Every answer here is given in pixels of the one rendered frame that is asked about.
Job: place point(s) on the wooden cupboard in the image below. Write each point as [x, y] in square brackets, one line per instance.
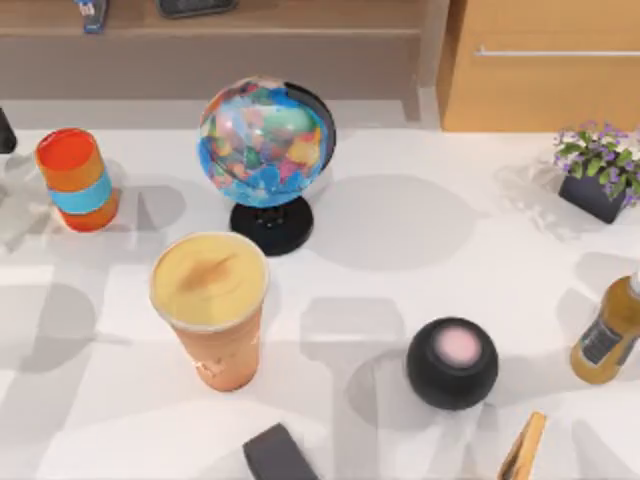
[542, 80]

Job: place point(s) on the wooden frame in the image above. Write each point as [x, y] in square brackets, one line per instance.
[525, 447]

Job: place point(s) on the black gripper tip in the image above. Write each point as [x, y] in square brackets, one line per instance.
[6, 132]

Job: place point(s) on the blue and white packet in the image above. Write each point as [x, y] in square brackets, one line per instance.
[92, 15]

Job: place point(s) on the amber juice bottle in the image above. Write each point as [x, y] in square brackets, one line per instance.
[607, 335]

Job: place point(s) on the wooden open shelf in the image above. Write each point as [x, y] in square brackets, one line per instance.
[210, 55]

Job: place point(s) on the orange and blue cup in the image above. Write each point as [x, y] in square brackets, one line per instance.
[75, 185]

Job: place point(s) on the dark grey box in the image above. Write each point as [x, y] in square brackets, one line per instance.
[277, 455]

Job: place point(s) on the orange drink cup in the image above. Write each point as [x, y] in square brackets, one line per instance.
[215, 305]

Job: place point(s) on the black round speaker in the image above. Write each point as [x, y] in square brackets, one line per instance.
[452, 372]

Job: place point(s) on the colourful globe on black stand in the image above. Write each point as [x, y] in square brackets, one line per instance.
[260, 145]

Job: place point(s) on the purple flower plant pot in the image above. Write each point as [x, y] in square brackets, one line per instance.
[597, 170]

